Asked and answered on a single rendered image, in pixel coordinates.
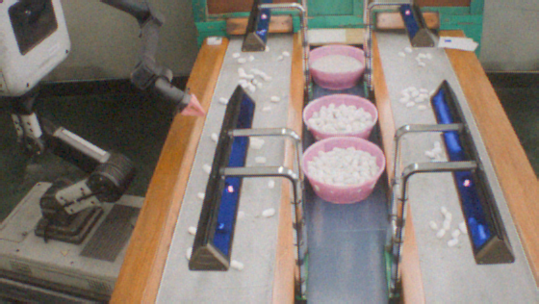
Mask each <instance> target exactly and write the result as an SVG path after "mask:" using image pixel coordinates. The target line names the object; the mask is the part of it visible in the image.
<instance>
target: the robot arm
mask: <svg viewBox="0 0 539 304"><path fill-rule="evenodd" d="M98 1H101V2H103V3H105V4H106V5H108V6H109V5H111V6H113V7H114V8H116V9H118V10H121V11H123V12H126V13H128V14H131V15H133V16H134V17H135V18H136V19H137V21H138V23H139V25H140V27H141V31H140V34H139V38H140V39H141V43H140V48H139V54H138V59H137V61H136V63H135V66H134V69H133V70H132V73H131V79H132V83H133V85H134V86H135V87H137V88H138V89H142V90H143V91H144V90H145V89H146V88H147V87H148V86H149V85H150V84H151V85H150V86H151V88H150V92H151V91H152V92H153V93H155V94H157V95H158V96H159V97H160V98H162V99H164V100H165V101H167V102H168V103H169V104H171V105H172V106H174V107H175V109H174V112H173V114H175V115H177V114H178V110H179V113H180V114H192V115H200V116H204V115H205V114H206V113H205V111H204V110H203V108H202V107H201V105H200V104H199V103H198V101H197V100H196V98H195V96H194V95H193V94H190V95H188V92H189V90H190V88H189V87H186V88H185V89H184V90H183V91H181V89H179V88H177V87H175V86H174V85H171V84H170V82H171V79H172V73H171V71H170V70H169V69H167V68H165V67H161V66H158V67H156V66H155V62H154V61H155V59H156V50H157V43H158V35H159V33H160V31H161V26H162V25H163V24H164V21H165V18H164V16H163V15H162V13H157V12H156V11H155V9H154V8H153V7H152V6H153V5H151V4H150V2H148V1H146V0H145V1H144V2H143V1H136V0H98ZM191 106H194V107H196V108H197V109H198V111H196V110H194V109H192V108H191Z"/></svg>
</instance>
